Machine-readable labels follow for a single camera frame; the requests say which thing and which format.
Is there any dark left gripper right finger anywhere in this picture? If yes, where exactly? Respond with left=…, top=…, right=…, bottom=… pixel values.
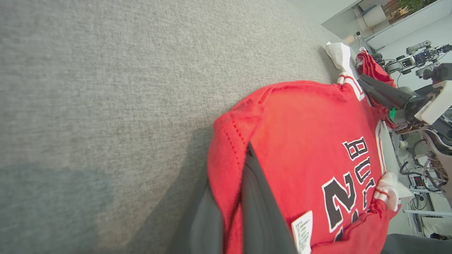
left=241, top=142, right=298, bottom=254

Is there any white cylindrical bin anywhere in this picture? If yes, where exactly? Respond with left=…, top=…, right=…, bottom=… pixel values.
left=362, top=4, right=388, bottom=29

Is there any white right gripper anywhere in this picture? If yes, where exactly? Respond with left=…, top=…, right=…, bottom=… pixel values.
left=359, top=74, right=452, bottom=134

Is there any black floor cable bundle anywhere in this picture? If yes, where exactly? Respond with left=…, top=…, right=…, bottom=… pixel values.
left=399, top=139, right=446, bottom=193

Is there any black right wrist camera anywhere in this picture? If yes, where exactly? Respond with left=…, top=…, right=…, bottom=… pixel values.
left=423, top=63, right=452, bottom=84

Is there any white metal rack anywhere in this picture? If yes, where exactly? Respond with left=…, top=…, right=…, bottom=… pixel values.
left=403, top=192, right=452, bottom=240

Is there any red white basketball jersey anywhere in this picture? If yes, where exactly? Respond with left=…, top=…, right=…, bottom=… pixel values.
left=207, top=42, right=414, bottom=254

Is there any small white security camera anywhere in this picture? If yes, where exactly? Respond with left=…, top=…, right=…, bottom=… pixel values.
left=354, top=31, right=368, bottom=53

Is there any white power supply box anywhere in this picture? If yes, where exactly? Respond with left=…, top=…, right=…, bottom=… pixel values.
left=410, top=175, right=428, bottom=191

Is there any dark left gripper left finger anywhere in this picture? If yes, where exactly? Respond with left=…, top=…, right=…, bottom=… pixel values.
left=189, top=182, right=224, bottom=254

